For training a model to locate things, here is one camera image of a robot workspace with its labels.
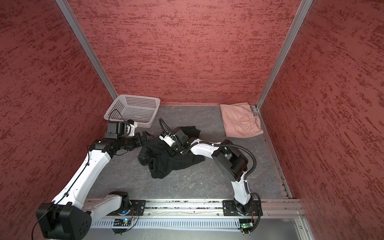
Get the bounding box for white plastic basket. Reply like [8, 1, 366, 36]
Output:
[104, 95, 161, 129]

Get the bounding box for black shorts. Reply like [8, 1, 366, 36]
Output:
[138, 137, 205, 179]

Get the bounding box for corner aluminium post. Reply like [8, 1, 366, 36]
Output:
[256, 0, 313, 112]
[56, 0, 118, 99]

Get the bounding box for black corrugated cable conduit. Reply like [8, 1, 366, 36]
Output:
[158, 117, 258, 181]

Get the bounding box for green circuit board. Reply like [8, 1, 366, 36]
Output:
[112, 219, 132, 228]
[239, 219, 254, 231]

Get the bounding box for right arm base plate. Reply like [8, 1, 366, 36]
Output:
[222, 199, 263, 217]

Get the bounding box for right corner aluminium post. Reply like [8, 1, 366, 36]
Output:
[256, 0, 313, 112]

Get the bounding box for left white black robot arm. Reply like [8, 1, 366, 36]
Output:
[36, 132, 153, 240]

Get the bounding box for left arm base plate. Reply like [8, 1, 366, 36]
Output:
[107, 200, 146, 217]

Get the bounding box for pink shorts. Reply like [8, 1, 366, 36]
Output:
[220, 103, 264, 139]

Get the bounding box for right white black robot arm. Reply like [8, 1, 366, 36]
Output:
[159, 128, 257, 216]

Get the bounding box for left corner aluminium post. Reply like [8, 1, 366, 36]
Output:
[56, 0, 118, 99]

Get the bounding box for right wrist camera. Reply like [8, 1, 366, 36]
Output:
[159, 132, 176, 147]

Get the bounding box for white slotted cable duct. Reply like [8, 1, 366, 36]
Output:
[91, 218, 241, 232]

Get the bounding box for right green circuit board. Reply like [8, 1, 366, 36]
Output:
[239, 219, 254, 231]

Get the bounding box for aluminium mounting rail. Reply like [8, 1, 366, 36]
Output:
[61, 197, 305, 219]

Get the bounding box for left green circuit board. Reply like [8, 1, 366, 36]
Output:
[112, 219, 132, 228]

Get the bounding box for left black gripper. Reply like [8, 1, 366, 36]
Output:
[118, 131, 154, 150]

